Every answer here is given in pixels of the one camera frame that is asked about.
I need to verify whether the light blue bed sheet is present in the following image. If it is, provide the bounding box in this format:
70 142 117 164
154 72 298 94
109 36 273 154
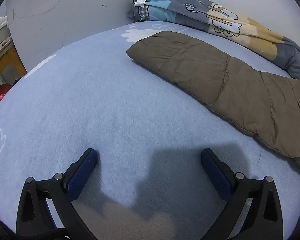
0 21 300 240

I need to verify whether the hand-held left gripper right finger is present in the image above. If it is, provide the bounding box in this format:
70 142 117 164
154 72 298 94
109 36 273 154
200 148 283 240

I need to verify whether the brown quilted puffer jacket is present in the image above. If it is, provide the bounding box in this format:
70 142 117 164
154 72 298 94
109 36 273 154
126 31 300 172

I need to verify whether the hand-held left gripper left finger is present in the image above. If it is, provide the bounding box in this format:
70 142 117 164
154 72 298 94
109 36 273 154
16 148 98 240

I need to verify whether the patchwork cartoon print quilt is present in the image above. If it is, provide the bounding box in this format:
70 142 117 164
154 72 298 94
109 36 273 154
127 0 300 85

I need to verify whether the yellow wooden frame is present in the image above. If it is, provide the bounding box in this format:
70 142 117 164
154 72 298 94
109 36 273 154
0 47 28 87

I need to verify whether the white plastic item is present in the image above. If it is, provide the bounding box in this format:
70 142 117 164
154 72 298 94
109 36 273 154
0 16 13 63

